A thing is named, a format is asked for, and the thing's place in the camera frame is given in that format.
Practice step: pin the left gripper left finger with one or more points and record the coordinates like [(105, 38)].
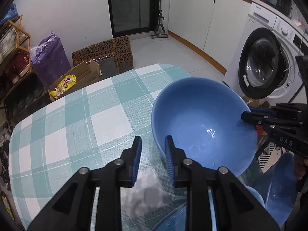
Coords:
[(71, 207)]

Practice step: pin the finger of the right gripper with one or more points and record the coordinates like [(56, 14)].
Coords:
[(264, 111), (256, 119)]

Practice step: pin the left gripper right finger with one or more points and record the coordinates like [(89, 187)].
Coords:
[(216, 199)]

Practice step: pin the large light blue bowl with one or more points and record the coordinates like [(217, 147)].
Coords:
[(203, 117)]

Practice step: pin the white lower kitchen cabinets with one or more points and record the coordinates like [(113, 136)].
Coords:
[(211, 28)]

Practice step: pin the person right hand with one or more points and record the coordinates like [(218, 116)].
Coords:
[(300, 167)]

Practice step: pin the white washing machine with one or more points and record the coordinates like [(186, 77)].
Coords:
[(263, 66)]

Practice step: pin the teal checked tablecloth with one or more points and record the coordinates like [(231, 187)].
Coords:
[(90, 128)]

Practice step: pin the yellow snack bag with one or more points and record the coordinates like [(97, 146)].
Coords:
[(66, 84)]

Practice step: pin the wooden shoe rack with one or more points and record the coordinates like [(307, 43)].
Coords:
[(20, 85)]

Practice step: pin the open brown cardboard box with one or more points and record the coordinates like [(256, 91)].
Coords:
[(86, 74)]

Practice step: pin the patterned cardboard box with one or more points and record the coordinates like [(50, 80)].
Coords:
[(119, 48)]

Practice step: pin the purple plastic bag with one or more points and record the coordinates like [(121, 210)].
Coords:
[(49, 60)]

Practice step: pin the black glass door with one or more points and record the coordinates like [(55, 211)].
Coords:
[(133, 16)]

